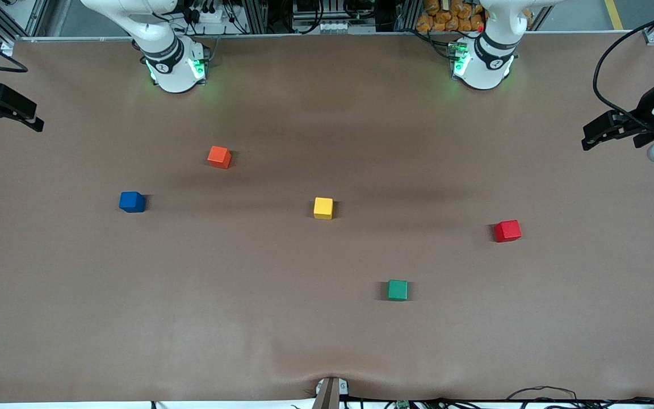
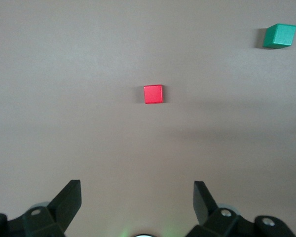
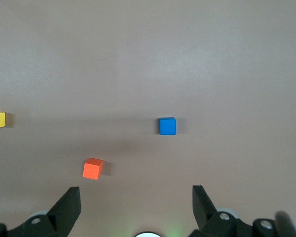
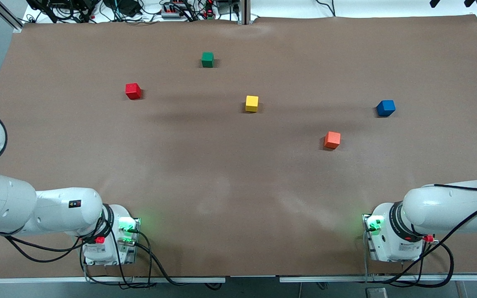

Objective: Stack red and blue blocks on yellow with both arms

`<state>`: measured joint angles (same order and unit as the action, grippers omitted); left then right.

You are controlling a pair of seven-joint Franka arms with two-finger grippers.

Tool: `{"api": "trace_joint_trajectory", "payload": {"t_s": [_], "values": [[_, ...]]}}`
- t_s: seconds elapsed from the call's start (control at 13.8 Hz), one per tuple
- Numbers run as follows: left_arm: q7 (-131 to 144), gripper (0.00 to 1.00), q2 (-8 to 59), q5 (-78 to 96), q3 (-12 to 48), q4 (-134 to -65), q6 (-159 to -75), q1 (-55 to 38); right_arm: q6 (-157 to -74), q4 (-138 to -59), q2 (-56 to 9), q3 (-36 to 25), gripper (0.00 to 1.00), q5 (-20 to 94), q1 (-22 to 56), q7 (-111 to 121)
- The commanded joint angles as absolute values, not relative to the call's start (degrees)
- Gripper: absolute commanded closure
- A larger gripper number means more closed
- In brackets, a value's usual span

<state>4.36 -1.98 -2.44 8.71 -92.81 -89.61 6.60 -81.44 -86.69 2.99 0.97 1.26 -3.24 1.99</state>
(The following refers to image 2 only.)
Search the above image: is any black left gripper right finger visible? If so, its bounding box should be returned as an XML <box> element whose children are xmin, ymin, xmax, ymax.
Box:
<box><xmin>185</xmin><ymin>181</ymin><xmax>296</xmax><ymax>237</ymax></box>

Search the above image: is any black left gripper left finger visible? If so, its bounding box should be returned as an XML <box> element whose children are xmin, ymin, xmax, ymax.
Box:
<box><xmin>0</xmin><ymin>179</ymin><xmax>82</xmax><ymax>237</ymax></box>

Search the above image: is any red cube block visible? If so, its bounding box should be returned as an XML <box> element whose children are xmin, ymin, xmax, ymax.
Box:
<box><xmin>143</xmin><ymin>84</ymin><xmax>164</xmax><ymax>105</ymax></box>

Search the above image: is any green cube block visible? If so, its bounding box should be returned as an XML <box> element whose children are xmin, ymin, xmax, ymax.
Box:
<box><xmin>262</xmin><ymin>23</ymin><xmax>296</xmax><ymax>49</ymax></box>

